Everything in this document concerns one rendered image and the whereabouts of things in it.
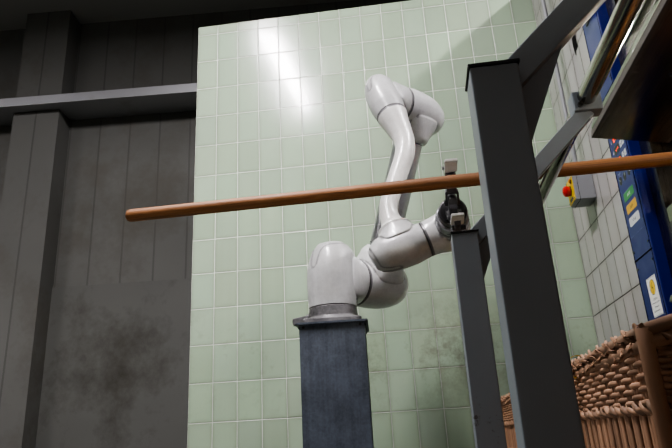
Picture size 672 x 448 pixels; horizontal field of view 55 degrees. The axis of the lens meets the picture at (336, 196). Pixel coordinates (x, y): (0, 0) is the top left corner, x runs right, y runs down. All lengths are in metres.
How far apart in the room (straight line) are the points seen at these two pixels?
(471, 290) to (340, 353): 1.04
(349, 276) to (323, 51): 1.37
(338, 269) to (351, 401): 0.40
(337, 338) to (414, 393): 0.68
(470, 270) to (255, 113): 2.15
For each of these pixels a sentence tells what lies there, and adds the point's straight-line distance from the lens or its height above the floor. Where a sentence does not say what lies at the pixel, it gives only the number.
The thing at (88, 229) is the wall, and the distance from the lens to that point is 4.27.
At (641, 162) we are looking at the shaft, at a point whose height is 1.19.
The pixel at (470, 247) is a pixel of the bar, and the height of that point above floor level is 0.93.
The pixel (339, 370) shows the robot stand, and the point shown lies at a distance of 1.97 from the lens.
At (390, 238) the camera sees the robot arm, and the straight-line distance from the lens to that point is 1.78.
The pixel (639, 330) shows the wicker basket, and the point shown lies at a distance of 0.53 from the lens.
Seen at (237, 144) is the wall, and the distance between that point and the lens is 2.97.
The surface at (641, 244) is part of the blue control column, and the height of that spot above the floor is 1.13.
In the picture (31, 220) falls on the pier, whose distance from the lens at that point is 4.27.
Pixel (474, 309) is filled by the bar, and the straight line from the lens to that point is 0.97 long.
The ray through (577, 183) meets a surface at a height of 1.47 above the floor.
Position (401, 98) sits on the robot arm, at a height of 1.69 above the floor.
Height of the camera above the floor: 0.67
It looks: 21 degrees up
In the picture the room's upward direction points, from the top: 3 degrees counter-clockwise
